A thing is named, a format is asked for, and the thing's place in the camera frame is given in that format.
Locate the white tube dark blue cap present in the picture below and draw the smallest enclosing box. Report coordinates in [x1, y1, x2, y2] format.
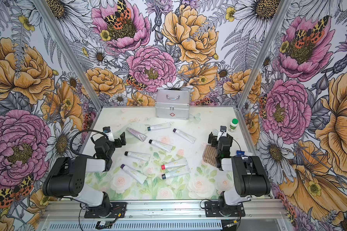
[162, 166, 190, 180]

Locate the aluminium corner post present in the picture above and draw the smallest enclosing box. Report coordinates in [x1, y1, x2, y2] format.
[237, 0, 292, 112]
[34, 1, 103, 112]

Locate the white tube red cap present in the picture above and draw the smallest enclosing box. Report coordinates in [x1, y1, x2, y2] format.
[161, 158, 188, 170]

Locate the white tube teal cap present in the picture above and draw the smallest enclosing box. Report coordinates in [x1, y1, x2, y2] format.
[147, 122, 173, 131]

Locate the white tube purple cap near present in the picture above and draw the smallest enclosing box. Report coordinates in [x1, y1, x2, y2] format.
[120, 164, 147, 184]

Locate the white slotted cable duct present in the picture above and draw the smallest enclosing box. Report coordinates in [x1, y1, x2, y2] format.
[43, 220, 223, 231]

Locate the white bottle green cap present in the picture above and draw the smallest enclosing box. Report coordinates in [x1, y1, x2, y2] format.
[228, 118, 239, 132]

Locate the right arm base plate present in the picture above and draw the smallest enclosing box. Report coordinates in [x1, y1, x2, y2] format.
[204, 201, 245, 218]

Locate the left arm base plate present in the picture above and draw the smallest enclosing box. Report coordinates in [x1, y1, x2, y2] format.
[84, 202, 127, 218]

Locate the white tube purple cap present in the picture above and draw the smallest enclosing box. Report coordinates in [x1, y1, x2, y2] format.
[173, 129, 196, 144]
[120, 164, 147, 184]

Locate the aluminium front rail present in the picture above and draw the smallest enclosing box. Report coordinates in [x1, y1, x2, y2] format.
[40, 198, 287, 222]

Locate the left aluminium corner post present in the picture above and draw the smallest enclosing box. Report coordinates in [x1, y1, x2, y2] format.
[34, 1, 103, 112]

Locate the brown striped towel cloth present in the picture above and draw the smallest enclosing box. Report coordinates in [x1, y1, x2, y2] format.
[202, 144, 217, 167]

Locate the right aluminium corner post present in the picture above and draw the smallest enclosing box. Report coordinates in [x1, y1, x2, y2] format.
[237, 0, 292, 112]

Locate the white tube purple cap far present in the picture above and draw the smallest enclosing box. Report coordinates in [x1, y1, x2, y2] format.
[173, 129, 196, 144]

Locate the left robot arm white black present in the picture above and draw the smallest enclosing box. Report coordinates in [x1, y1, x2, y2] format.
[42, 127, 127, 219]

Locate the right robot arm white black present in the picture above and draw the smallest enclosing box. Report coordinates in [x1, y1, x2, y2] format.
[204, 126, 271, 218]

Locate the purple metallic tube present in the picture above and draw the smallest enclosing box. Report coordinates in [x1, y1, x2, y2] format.
[126, 127, 147, 142]

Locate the white tube black cap centre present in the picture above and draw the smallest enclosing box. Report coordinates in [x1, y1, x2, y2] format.
[148, 140, 173, 153]

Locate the silver aluminium first aid case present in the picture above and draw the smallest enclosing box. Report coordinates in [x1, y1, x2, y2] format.
[155, 90, 190, 120]

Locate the blue white packet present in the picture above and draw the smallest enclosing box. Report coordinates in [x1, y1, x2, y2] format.
[236, 150, 254, 157]

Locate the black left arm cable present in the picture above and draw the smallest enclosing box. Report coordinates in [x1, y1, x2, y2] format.
[69, 129, 109, 159]

